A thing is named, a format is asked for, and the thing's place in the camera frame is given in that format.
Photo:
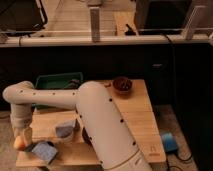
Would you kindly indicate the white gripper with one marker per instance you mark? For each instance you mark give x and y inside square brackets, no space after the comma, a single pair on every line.
[21,117]

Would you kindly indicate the red yellow apple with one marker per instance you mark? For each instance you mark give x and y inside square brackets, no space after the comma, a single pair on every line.
[19,143]

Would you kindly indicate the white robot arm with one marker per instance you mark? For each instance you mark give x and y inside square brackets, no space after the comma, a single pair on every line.
[112,140]

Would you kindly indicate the blue sponge on holder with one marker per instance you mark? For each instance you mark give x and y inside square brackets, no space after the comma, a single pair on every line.
[45,150]

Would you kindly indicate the white cup with cloth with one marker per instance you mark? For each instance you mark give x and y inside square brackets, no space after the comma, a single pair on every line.
[65,131]

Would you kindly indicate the dark purple bowl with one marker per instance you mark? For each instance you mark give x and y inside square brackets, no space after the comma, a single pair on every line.
[86,137]

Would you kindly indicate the green plastic tray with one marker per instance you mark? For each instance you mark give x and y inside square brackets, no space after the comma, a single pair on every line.
[57,81]

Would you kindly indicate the black green tool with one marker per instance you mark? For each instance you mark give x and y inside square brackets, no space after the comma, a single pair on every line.
[73,84]

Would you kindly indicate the small dark red bowl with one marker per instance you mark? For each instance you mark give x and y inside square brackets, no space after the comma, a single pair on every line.
[122,85]

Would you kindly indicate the black monitor left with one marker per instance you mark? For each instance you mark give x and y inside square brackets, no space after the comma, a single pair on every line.
[22,17]

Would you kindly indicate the black monitor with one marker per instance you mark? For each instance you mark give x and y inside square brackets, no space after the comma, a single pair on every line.
[22,17]
[153,17]

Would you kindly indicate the blue foot pedal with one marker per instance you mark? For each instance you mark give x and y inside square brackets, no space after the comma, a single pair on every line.
[169,143]

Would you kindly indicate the black monitor right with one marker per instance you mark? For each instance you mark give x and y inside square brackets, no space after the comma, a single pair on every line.
[153,17]

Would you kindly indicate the white vertical post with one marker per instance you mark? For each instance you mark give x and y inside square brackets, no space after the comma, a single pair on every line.
[95,24]

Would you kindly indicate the white horizontal rail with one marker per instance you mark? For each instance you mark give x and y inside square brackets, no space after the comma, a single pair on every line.
[82,41]

